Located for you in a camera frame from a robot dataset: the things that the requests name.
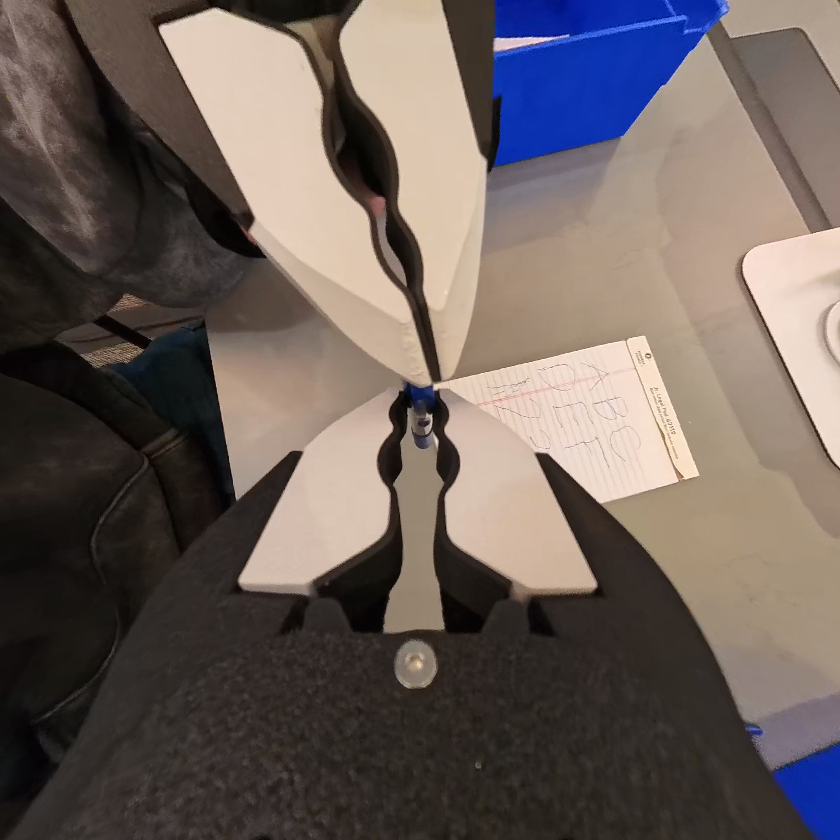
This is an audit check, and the white lined notepad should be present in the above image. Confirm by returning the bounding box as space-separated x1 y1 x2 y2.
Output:
441 336 700 505

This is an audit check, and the blue plastic object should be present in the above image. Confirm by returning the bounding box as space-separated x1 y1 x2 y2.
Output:
773 761 840 840

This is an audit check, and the blue pen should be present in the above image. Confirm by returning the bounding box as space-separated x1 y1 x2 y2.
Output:
402 383 439 455

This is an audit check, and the blue plastic bin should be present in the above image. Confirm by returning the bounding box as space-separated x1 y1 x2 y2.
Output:
492 0 731 169

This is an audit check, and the person's leg in jeans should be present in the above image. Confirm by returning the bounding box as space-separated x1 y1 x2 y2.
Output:
105 322 236 508

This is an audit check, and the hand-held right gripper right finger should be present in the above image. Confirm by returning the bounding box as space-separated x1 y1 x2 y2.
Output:
433 394 600 602

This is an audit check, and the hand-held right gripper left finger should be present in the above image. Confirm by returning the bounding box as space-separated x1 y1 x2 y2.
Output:
238 392 404 598

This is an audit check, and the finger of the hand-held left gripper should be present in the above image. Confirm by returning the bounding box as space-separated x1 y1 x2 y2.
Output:
157 5 442 389
338 0 492 385

